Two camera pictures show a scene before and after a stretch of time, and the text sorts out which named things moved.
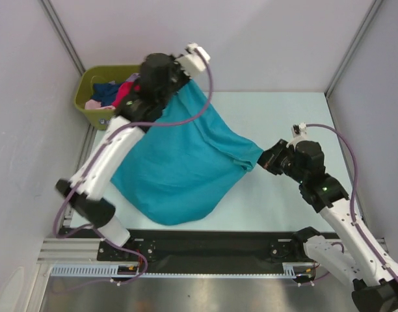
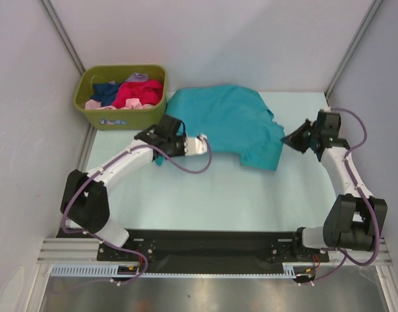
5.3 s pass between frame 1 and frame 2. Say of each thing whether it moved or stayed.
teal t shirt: moved
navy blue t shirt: stayed
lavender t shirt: stayed
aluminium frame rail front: stayed
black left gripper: moved
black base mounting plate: stayed
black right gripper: moved
